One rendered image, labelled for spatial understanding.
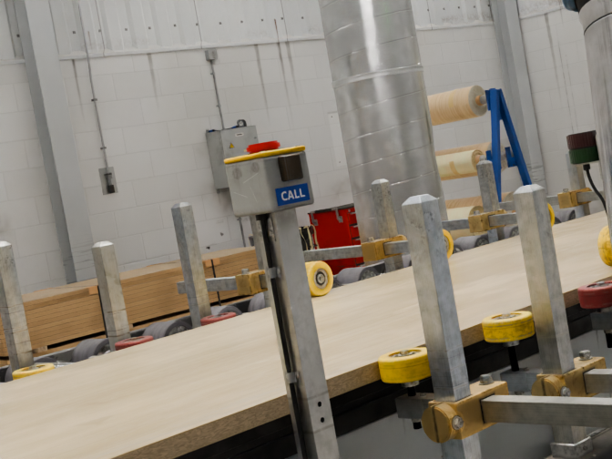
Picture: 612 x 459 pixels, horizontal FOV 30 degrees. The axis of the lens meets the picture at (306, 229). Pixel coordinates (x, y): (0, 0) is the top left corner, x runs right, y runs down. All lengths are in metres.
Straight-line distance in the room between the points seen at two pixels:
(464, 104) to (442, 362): 7.56
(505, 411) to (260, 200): 0.47
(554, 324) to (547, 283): 0.06
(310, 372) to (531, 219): 0.51
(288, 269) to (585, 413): 0.42
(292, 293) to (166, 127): 8.63
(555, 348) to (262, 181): 0.62
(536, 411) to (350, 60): 4.48
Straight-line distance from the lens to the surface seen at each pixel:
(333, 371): 1.65
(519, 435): 2.03
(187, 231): 2.62
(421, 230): 1.52
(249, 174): 1.31
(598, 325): 2.04
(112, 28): 9.83
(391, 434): 1.77
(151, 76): 9.94
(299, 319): 1.34
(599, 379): 1.76
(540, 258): 1.72
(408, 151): 5.85
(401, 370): 1.62
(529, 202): 1.71
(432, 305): 1.53
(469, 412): 1.55
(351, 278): 3.60
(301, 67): 10.96
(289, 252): 1.33
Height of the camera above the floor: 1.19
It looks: 3 degrees down
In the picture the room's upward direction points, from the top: 10 degrees counter-clockwise
